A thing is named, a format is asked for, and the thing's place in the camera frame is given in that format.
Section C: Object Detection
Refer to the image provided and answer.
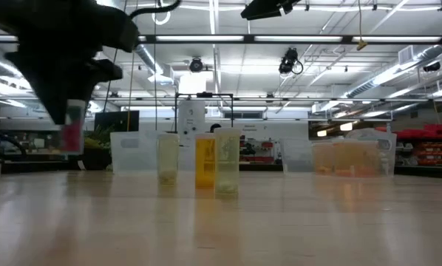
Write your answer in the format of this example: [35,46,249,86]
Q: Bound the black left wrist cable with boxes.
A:
[129,0,182,19]

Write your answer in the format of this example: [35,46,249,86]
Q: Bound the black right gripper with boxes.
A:
[240,0,304,21]

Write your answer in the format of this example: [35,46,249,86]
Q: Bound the potted succulent plant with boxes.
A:
[82,124,115,171]

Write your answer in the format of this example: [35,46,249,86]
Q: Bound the shelf with red boxes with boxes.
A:
[239,137,276,163]

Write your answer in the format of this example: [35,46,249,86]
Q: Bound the white hanging cable loop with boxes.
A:
[151,7,171,26]

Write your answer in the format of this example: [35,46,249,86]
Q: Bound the clear plastic bin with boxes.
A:
[279,128,398,178]
[109,129,206,174]

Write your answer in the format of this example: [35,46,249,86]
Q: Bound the black monitor screen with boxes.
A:
[94,109,140,133]

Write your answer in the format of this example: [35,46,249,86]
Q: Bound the yellow hanging cord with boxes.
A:
[126,50,137,132]

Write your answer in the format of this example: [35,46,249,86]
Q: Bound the silver ceiling duct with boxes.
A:
[344,44,442,100]

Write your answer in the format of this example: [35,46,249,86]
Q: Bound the round black overhead camera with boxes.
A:
[189,57,204,73]

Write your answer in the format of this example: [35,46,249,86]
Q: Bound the black metal stand frame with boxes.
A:
[174,91,235,134]

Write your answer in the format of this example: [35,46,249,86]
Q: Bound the white control box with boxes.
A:
[177,100,206,147]

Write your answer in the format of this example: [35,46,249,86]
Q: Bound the black ceiling spotlight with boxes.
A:
[279,47,304,75]

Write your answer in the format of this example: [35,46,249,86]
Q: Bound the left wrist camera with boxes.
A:
[95,58,124,83]

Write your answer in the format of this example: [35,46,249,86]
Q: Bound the clear bottle with white pills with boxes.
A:
[378,139,391,177]

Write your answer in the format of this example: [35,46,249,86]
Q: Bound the black overhead light bar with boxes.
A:
[137,34,442,46]

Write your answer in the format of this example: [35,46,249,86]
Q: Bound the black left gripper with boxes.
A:
[4,21,98,125]

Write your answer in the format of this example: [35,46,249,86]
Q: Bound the yellow hanging hook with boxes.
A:
[356,0,369,52]

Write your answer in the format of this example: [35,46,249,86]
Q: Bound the red storage shelving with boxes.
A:
[375,123,442,167]

